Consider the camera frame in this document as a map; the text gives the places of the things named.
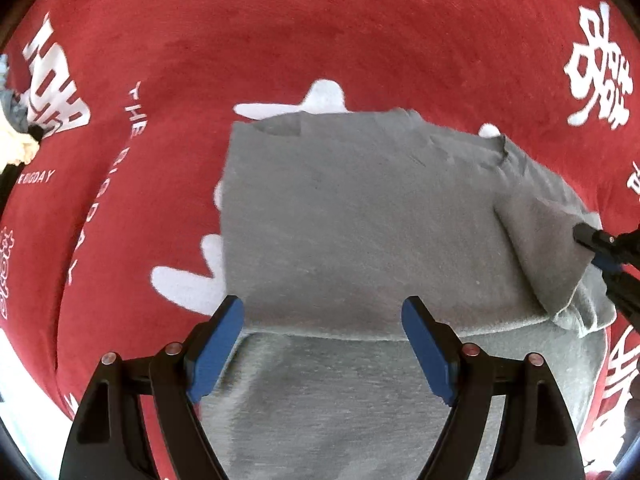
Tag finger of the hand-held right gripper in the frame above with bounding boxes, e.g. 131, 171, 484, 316
602, 269, 640, 317
572, 223, 640, 273

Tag grey-blue cloth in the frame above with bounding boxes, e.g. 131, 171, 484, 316
0, 54, 28, 131

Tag grey knit garment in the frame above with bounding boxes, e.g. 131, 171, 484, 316
192, 108, 617, 480

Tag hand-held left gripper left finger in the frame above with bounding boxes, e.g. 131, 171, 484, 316
59, 295, 246, 480

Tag red printed blanket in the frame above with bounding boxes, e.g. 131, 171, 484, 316
0, 0, 640, 480

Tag cream fluffy cloth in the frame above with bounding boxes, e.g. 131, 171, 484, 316
0, 109, 40, 166

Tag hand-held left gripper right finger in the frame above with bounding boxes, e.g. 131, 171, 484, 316
401, 295, 587, 480

